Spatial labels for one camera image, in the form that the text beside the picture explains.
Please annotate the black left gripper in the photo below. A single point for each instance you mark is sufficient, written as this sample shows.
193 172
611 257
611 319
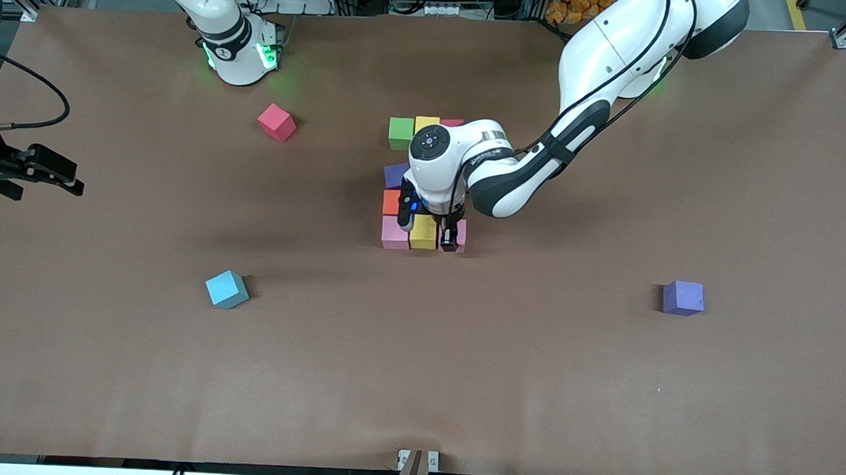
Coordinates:
450 235

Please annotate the pink foam cube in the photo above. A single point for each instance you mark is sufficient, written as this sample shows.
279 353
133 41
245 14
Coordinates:
462 236
394 233

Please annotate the yellow foam cube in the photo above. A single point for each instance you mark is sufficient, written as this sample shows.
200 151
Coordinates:
425 123
423 233

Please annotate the orange foam cube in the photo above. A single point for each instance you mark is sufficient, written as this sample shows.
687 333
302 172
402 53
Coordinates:
391 202

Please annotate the purple foam cube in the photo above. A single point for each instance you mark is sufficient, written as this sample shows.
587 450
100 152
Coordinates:
683 297
394 175

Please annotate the green foam cube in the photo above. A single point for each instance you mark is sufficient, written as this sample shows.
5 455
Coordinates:
401 134

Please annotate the red foam cube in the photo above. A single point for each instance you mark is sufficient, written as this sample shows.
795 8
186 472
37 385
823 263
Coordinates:
276 122
453 122

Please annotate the blue foam cube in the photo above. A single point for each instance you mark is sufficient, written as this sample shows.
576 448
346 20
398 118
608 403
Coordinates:
226 289

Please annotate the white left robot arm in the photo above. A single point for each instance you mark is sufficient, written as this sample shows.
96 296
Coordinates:
617 39

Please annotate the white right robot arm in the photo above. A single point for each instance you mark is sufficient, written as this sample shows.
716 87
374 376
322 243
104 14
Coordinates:
235 44

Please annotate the brown table cover sheet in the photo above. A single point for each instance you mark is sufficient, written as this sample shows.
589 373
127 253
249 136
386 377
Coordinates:
417 380

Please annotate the small white power strip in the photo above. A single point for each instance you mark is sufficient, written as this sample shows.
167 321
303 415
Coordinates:
441 10

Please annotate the orange packets pile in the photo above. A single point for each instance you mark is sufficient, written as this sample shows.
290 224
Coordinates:
572 5

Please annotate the silver metal bracket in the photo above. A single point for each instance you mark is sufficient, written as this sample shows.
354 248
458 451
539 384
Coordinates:
435 461

